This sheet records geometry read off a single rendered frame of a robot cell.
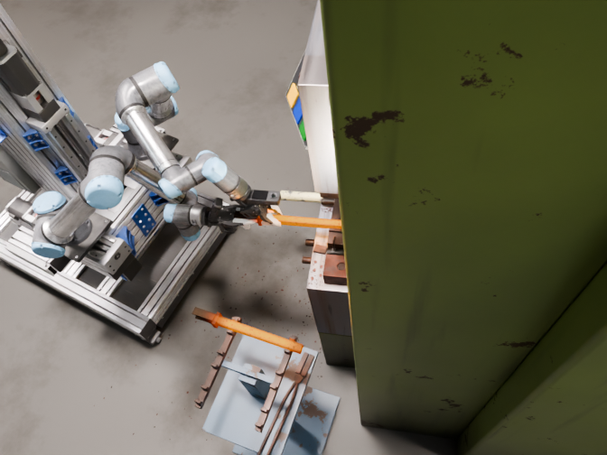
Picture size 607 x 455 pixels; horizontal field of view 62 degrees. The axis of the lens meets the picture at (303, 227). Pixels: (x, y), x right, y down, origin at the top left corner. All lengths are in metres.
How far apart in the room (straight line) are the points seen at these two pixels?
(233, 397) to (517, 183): 1.44
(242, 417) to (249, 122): 2.21
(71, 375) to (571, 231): 2.62
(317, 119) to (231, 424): 1.17
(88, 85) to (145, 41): 0.60
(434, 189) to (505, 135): 0.14
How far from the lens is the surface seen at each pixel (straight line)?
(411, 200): 0.78
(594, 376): 1.19
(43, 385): 3.10
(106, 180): 1.77
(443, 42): 0.57
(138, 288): 2.81
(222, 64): 4.09
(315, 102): 1.15
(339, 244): 1.76
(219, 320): 1.76
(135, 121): 1.86
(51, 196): 2.19
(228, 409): 1.95
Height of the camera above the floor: 2.52
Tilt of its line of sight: 58 degrees down
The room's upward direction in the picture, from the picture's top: 12 degrees counter-clockwise
